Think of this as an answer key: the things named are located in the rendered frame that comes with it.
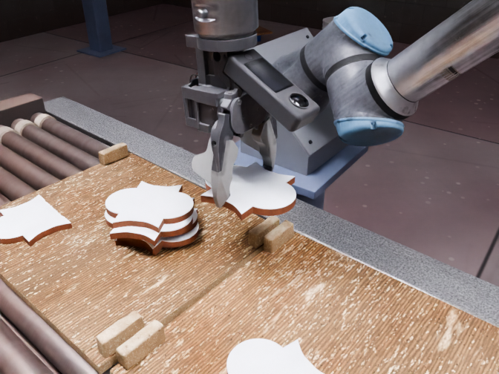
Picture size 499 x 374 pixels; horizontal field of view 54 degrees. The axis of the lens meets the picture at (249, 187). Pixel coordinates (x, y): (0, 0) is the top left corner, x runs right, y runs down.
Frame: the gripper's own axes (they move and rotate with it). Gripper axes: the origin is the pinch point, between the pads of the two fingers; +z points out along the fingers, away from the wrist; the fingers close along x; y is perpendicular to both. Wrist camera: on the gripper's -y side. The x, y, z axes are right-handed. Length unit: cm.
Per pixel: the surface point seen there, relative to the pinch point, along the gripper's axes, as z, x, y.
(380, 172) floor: 102, -193, 65
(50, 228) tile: 9.4, 14.9, 28.8
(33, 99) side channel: 6, -13, 79
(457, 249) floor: 106, -151, 6
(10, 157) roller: 10, 4, 62
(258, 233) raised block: 9.6, -2.7, 1.2
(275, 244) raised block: 10.9, -3.3, -1.5
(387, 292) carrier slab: 13.6, -5.9, -18.2
